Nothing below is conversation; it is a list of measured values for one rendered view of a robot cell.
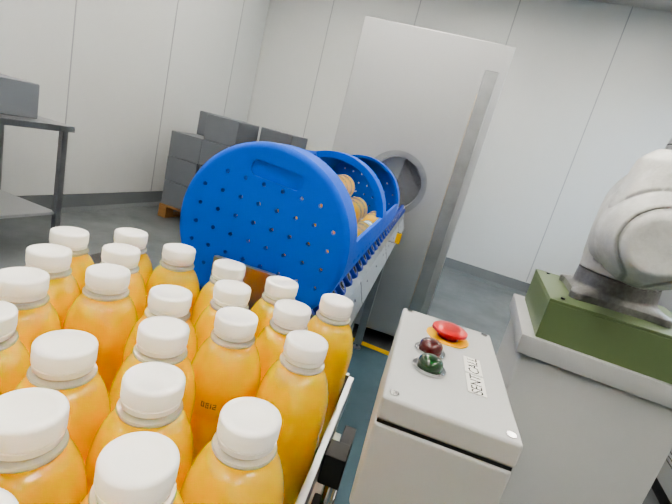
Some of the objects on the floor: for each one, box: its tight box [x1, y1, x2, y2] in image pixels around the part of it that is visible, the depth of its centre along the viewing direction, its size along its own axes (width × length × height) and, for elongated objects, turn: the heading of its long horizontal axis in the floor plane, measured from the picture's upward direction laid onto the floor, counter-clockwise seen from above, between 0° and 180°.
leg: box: [353, 264, 385, 350], centre depth 276 cm, size 6×6×63 cm
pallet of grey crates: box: [158, 111, 308, 218], centre depth 473 cm, size 120×80×119 cm
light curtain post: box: [408, 70, 499, 313], centre depth 207 cm, size 6×6×170 cm
